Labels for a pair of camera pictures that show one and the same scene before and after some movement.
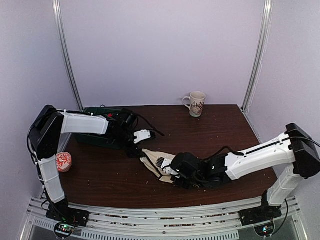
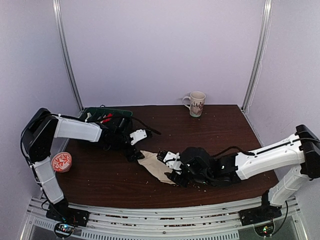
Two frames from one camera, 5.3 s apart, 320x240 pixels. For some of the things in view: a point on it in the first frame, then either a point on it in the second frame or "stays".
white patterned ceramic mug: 195,103 stays
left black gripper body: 130,151 -> 118,141
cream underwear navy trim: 150,159 stays
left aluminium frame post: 59,26 stays
